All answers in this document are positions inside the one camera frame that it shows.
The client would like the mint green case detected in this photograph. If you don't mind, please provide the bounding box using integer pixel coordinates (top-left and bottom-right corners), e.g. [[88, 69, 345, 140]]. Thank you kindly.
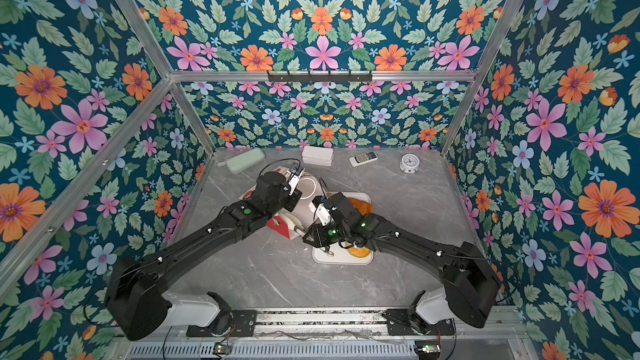
[[218, 148, 266, 175]]

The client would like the white plastic box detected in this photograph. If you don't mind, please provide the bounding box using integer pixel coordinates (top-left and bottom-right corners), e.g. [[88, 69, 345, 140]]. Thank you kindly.
[[302, 146, 334, 167]]

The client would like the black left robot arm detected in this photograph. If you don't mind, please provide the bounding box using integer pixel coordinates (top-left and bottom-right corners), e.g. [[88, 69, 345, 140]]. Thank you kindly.
[[104, 171, 302, 341]]

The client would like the red white paper bag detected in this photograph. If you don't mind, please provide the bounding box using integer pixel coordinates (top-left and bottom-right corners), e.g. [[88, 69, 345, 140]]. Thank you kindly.
[[234, 168, 323, 240]]

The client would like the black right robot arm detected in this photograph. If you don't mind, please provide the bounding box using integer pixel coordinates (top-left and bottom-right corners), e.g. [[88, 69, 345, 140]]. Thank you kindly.
[[303, 193, 502, 334]]

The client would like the white rectangular tray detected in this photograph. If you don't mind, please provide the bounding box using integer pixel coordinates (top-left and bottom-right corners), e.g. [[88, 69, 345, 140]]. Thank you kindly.
[[311, 191, 374, 266]]

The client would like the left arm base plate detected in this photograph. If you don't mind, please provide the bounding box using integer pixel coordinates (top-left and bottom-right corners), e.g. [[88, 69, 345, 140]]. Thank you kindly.
[[187, 310, 258, 338]]

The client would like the white remote control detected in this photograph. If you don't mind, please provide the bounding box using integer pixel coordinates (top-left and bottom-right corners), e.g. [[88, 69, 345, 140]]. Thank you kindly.
[[349, 151, 378, 168]]

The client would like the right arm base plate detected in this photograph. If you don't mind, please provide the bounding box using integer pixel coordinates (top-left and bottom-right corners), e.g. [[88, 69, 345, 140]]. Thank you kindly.
[[382, 308, 455, 337]]

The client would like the fake ring donut bread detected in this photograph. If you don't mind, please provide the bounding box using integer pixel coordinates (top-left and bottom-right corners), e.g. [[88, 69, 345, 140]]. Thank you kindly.
[[348, 246, 372, 258]]

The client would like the white slotted cable duct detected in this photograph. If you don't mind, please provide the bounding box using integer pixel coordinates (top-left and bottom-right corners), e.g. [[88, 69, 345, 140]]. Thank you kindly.
[[126, 341, 418, 359]]

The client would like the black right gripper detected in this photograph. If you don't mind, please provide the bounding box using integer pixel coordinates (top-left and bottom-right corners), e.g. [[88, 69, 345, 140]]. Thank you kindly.
[[301, 222, 351, 248]]

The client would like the orange fake croissant bread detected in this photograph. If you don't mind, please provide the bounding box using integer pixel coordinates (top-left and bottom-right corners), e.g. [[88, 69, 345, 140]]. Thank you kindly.
[[348, 198, 373, 216]]

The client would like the white round clock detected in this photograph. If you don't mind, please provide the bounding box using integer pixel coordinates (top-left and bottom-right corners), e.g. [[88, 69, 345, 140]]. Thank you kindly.
[[399, 153, 420, 174]]

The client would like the black hook rail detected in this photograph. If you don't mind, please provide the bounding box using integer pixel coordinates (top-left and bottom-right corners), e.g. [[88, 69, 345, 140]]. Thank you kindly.
[[267, 71, 373, 83]]

